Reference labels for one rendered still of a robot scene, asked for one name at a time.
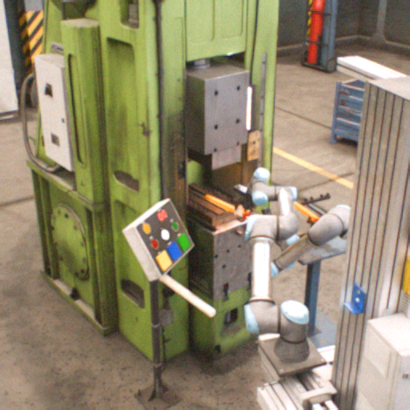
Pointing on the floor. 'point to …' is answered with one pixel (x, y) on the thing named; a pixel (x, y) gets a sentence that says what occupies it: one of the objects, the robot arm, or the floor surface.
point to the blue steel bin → (347, 110)
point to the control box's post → (155, 334)
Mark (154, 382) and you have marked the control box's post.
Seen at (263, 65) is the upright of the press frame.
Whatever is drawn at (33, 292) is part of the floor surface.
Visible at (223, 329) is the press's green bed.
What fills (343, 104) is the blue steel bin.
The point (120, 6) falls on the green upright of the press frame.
